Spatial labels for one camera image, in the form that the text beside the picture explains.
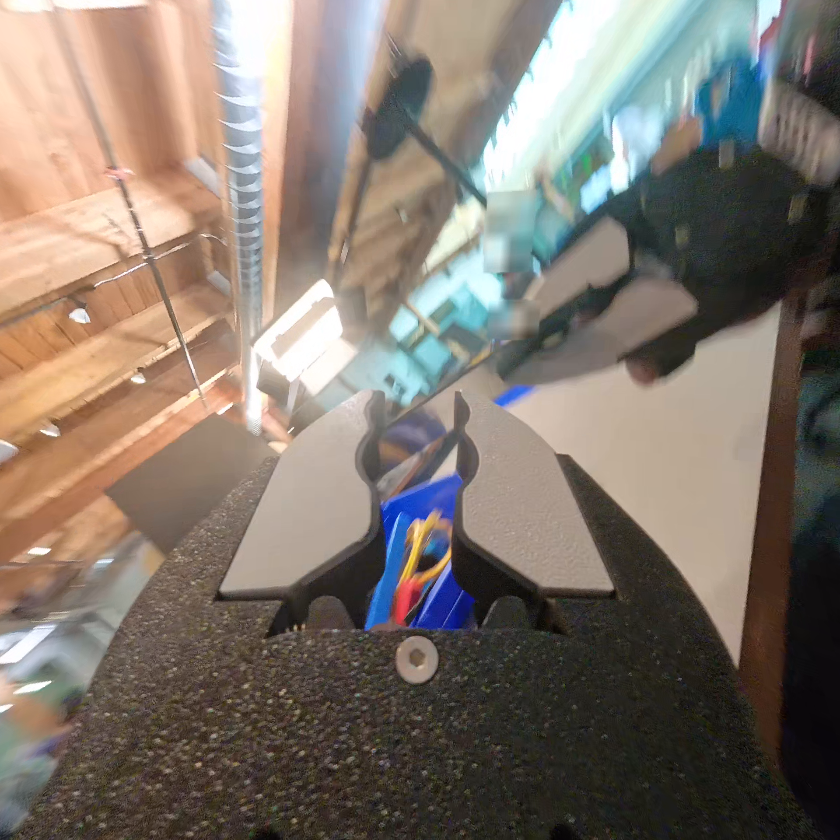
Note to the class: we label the bright light panel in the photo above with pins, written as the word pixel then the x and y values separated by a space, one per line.
pixel 302 328

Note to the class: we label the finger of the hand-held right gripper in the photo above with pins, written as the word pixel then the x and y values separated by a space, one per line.
pixel 584 262
pixel 623 328

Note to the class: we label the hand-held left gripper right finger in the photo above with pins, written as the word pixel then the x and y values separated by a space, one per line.
pixel 531 525

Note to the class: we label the silver ventilation duct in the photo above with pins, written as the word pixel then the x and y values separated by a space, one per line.
pixel 239 197

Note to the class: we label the person's dark clothing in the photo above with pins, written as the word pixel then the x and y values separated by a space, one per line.
pixel 817 590

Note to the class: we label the person's right hand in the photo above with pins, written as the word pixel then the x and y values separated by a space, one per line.
pixel 644 373

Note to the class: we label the thin dark rod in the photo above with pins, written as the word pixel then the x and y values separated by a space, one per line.
pixel 446 394

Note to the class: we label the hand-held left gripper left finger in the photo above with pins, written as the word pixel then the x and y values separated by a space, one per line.
pixel 302 525

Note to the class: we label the black ceiling pipe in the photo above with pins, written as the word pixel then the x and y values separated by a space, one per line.
pixel 134 216

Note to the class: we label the large blue storage bin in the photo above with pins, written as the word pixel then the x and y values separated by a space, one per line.
pixel 394 525

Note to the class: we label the red plastic piece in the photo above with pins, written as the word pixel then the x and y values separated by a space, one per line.
pixel 405 600

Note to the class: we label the black pole stand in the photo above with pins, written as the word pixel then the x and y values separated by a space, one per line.
pixel 400 105

